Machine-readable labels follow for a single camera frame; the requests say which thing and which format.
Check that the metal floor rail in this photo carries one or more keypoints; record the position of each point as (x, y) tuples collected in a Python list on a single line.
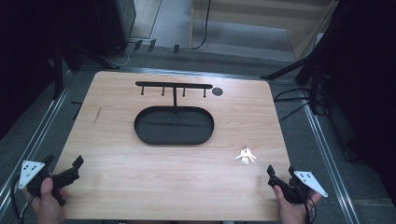
[(330, 161), (31, 149)]

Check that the person's right hand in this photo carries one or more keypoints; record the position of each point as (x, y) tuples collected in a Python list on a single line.
[(292, 213)]

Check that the black metal stand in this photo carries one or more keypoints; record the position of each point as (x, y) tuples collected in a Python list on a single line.
[(313, 90), (58, 71)]

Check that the bunch of silver keys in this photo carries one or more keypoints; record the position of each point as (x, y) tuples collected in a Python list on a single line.
[(245, 156)]

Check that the dark cabinet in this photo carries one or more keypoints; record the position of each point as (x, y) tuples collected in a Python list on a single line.
[(115, 25)]

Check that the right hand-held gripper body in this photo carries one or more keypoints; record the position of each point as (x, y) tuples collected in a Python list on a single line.
[(292, 191)]

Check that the black key rack with tray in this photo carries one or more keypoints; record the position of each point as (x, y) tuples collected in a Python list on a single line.
[(174, 126)]

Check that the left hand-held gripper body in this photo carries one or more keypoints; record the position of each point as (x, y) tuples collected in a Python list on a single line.
[(65, 178)]

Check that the small black floor bracket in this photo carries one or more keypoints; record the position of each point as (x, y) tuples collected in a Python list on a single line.
[(137, 45)]

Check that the black round table grommet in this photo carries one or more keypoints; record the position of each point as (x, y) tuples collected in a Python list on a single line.
[(217, 91)]

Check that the person's left hand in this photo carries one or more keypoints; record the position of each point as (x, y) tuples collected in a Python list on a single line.
[(46, 208)]

